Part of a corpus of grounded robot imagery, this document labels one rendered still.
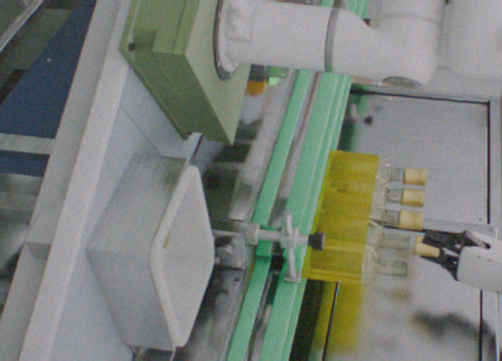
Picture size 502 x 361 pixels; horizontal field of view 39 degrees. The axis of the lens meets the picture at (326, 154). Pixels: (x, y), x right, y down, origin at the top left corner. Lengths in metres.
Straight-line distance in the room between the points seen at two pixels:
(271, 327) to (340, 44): 0.46
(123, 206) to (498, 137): 1.05
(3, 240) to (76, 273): 0.75
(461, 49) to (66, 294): 0.59
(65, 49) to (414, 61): 0.86
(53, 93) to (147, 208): 0.61
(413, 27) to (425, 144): 0.75
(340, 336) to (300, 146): 0.36
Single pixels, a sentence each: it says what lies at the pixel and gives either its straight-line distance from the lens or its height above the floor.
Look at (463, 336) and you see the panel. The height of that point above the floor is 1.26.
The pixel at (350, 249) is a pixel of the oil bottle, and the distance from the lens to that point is 1.25.
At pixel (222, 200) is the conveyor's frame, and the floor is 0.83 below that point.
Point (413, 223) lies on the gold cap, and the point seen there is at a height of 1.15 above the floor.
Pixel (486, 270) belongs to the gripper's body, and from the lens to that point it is 1.26.
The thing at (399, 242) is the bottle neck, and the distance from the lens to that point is 1.28.
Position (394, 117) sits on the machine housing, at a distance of 1.78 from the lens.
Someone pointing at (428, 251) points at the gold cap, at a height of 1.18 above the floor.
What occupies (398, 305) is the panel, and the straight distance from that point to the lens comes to 1.37.
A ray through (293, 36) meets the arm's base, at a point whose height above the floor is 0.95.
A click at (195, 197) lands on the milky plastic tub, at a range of 1.03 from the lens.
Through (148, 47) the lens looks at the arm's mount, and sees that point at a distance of 0.95.
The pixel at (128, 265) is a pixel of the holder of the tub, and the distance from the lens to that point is 0.91.
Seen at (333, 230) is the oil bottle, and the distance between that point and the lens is 1.28.
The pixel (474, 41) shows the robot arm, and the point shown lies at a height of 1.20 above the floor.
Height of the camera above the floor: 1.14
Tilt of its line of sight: 7 degrees down
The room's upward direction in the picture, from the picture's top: 96 degrees clockwise
